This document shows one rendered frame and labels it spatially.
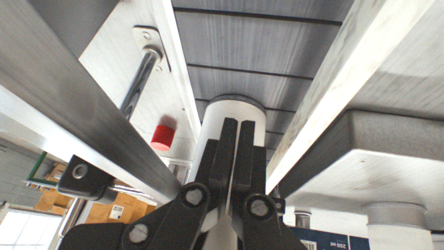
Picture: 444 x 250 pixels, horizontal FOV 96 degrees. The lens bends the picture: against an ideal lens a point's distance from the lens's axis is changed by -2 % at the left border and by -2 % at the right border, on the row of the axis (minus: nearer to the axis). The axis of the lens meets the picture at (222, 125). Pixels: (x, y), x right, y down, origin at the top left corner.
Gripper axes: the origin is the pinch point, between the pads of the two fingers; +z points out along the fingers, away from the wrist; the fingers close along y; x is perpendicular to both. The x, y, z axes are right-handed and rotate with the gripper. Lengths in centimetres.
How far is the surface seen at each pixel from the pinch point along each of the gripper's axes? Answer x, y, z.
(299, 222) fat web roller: -45, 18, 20
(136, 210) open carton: -209, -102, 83
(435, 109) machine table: -3.2, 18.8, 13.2
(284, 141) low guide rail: -3.1, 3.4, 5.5
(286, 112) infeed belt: -1.7, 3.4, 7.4
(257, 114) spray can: -1.3, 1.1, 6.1
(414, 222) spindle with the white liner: -22.4, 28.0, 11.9
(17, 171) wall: -408, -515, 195
